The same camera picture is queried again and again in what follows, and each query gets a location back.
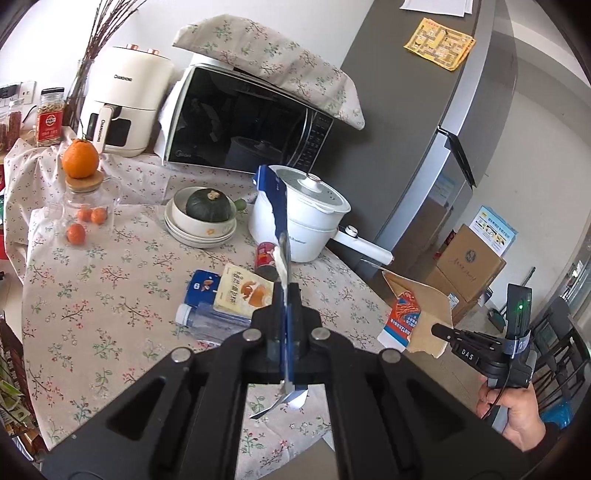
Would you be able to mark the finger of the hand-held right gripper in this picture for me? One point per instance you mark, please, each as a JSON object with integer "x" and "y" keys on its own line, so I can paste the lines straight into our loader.
{"x": 480, "y": 338}
{"x": 445, "y": 332}

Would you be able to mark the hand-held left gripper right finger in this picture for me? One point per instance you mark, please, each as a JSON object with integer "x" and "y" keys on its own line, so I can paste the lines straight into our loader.
{"x": 304, "y": 332}

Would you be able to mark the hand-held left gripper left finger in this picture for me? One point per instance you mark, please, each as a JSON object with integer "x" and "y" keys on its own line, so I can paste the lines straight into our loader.
{"x": 272, "y": 332}

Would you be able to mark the blue white snack wrapper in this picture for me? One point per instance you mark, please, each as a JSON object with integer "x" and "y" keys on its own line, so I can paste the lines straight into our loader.
{"x": 277, "y": 203}

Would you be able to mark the person's right hand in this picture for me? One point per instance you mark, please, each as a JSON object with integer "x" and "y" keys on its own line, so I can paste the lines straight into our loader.
{"x": 521, "y": 410}

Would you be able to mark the dark green plastic item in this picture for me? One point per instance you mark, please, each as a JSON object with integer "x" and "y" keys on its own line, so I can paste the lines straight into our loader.
{"x": 496, "y": 318}

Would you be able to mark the beige printed pouch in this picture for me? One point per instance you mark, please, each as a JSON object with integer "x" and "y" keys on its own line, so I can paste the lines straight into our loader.
{"x": 242, "y": 290}

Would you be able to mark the black chair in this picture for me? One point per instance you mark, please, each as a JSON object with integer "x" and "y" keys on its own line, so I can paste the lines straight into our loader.
{"x": 561, "y": 350}

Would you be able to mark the plastic water bottle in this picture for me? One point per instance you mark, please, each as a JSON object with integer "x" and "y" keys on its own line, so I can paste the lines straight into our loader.
{"x": 212, "y": 323}

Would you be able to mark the red can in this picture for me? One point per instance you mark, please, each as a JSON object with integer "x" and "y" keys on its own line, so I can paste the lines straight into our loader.
{"x": 267, "y": 258}

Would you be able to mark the small dark blue carton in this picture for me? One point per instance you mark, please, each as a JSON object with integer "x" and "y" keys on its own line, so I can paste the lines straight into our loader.
{"x": 201, "y": 286}

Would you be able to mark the blue and white box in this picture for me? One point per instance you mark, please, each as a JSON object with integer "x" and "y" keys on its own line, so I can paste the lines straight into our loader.
{"x": 496, "y": 228}

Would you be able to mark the white electric pot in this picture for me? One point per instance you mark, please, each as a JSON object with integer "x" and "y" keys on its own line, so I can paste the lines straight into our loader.
{"x": 304, "y": 235}

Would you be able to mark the blue plastic bag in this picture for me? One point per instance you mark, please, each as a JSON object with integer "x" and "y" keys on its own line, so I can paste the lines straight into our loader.
{"x": 559, "y": 411}

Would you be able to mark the cream flower-print bowl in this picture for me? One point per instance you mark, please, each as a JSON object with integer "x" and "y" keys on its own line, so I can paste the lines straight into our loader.
{"x": 203, "y": 226}

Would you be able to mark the small green object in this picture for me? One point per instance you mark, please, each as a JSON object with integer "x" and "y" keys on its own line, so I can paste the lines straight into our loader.
{"x": 240, "y": 204}

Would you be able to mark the dark green pumpkin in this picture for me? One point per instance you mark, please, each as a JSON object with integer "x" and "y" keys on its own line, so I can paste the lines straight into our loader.
{"x": 207, "y": 205}

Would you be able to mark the glass pot lid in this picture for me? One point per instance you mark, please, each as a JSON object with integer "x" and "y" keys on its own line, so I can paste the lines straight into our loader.
{"x": 318, "y": 189}

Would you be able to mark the floral tablecloth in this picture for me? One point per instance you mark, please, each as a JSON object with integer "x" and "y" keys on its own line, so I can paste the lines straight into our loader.
{"x": 92, "y": 300}

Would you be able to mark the grey refrigerator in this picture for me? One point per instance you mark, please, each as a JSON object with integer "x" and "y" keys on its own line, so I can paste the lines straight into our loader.
{"x": 392, "y": 138}

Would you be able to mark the small orange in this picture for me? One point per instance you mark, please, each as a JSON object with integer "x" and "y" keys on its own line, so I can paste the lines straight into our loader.
{"x": 83, "y": 215}
{"x": 99, "y": 216}
{"x": 76, "y": 233}

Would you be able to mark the black microwave oven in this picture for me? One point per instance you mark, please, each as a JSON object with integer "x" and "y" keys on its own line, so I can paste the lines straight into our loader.
{"x": 231, "y": 124}

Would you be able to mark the glass jar with wooden lid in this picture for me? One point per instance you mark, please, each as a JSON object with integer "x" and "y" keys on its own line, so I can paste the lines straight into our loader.
{"x": 92, "y": 196}

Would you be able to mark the large orange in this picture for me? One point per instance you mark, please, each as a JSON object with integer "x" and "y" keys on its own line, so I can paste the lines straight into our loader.
{"x": 81, "y": 159}

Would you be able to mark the floral cover cloth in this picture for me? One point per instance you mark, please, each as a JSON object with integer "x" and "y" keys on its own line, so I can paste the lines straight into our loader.
{"x": 277, "y": 64}

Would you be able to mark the cream air fryer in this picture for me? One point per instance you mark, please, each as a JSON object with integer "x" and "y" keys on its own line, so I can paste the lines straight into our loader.
{"x": 134, "y": 87}

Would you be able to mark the yellow flyer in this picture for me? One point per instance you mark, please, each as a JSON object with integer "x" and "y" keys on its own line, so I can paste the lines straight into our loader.
{"x": 438, "y": 44}

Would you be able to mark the red label jar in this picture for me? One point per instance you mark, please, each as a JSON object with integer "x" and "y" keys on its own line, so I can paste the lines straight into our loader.
{"x": 50, "y": 124}

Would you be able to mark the glass vase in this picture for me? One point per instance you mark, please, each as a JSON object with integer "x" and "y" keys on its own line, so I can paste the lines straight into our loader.
{"x": 78, "y": 97}

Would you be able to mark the white paper sheet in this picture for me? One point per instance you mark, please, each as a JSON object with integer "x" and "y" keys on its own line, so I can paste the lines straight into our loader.
{"x": 436, "y": 5}

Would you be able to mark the jar with red contents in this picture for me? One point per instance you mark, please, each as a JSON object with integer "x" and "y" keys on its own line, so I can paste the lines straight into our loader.
{"x": 14, "y": 127}

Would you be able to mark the dried branches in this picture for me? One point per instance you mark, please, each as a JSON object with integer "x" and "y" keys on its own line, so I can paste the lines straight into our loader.
{"x": 108, "y": 27}

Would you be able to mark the wall socket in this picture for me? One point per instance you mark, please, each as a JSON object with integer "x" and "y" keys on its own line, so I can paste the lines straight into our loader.
{"x": 18, "y": 91}

